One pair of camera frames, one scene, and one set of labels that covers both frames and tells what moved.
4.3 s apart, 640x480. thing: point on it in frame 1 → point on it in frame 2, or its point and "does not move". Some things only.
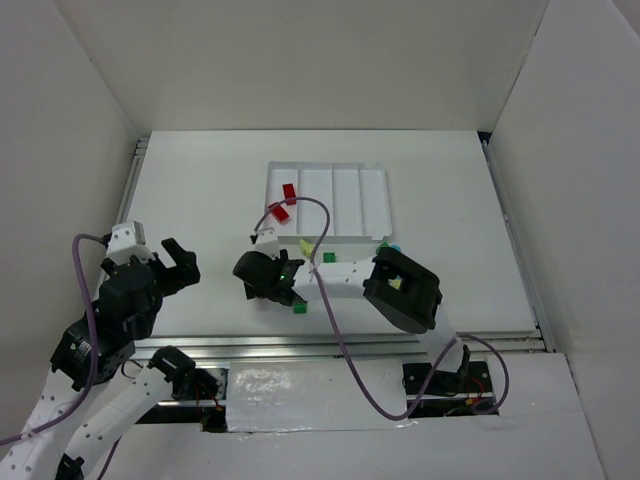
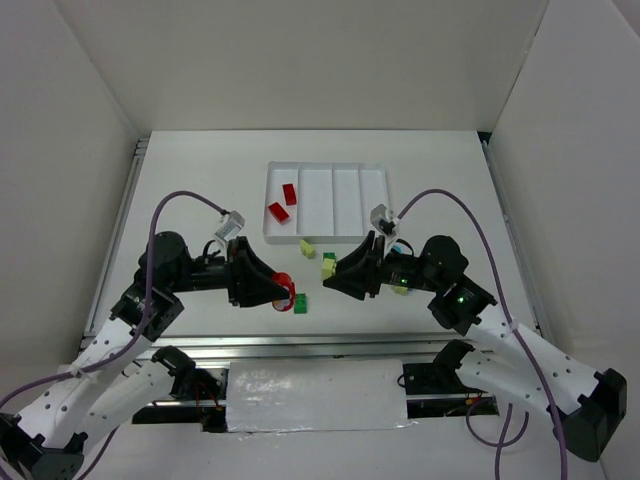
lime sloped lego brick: (306, 249) does not move
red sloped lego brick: (278, 212) does not move
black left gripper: (163, 272) → (235, 273)
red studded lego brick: (289, 192) does not move
